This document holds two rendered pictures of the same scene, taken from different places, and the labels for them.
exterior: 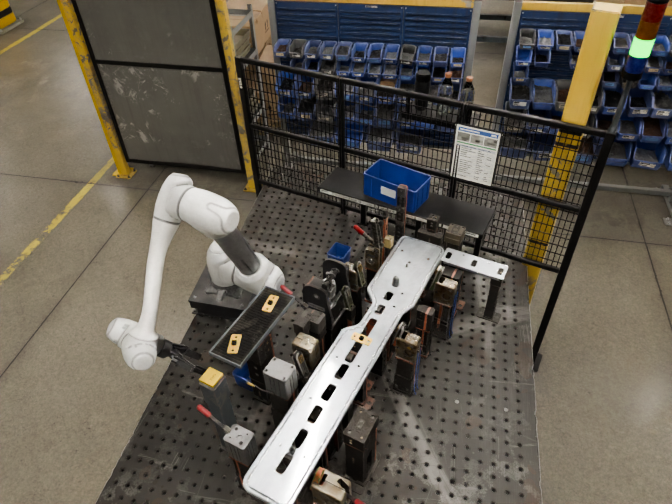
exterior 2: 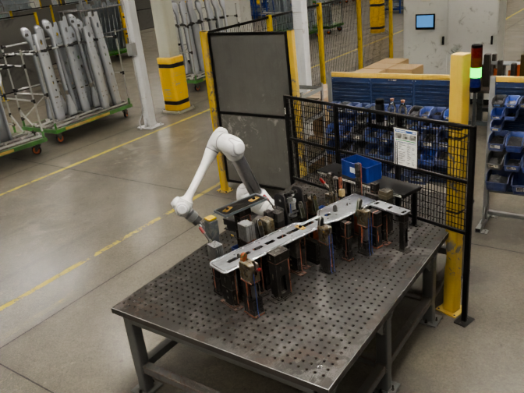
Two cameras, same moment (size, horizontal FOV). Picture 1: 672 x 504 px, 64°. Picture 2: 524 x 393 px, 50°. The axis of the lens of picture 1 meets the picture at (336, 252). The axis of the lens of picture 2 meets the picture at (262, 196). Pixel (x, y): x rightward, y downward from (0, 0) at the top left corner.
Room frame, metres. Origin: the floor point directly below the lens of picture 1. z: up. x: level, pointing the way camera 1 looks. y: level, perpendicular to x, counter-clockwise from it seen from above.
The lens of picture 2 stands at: (-1.89, -1.22, 2.70)
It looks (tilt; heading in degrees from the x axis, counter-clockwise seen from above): 23 degrees down; 23
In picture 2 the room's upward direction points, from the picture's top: 6 degrees counter-clockwise
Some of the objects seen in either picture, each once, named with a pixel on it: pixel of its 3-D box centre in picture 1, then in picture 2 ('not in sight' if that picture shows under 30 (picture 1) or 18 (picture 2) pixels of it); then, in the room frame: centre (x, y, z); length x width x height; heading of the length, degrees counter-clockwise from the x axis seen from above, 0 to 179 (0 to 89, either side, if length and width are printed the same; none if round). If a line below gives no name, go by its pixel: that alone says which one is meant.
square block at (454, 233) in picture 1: (451, 257); (386, 212); (1.94, -0.57, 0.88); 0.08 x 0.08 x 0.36; 60
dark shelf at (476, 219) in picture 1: (403, 200); (365, 178); (2.24, -0.36, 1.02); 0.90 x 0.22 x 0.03; 60
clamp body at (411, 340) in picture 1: (406, 363); (326, 249); (1.33, -0.27, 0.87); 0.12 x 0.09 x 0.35; 60
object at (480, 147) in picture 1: (474, 154); (405, 147); (2.20, -0.68, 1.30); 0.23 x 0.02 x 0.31; 60
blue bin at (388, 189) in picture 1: (396, 185); (361, 168); (2.26, -0.32, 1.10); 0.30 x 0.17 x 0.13; 53
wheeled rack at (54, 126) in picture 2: not in sight; (71, 83); (6.77, 6.15, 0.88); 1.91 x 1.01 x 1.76; 168
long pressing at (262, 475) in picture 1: (360, 344); (299, 229); (1.34, -0.08, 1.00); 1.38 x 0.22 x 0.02; 150
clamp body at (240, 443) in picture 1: (246, 461); (217, 268); (0.93, 0.35, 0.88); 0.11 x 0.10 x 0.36; 60
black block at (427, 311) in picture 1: (423, 331); (347, 240); (1.51, -0.37, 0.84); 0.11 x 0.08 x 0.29; 60
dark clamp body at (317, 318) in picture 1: (315, 344); (278, 235); (1.43, 0.10, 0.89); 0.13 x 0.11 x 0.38; 60
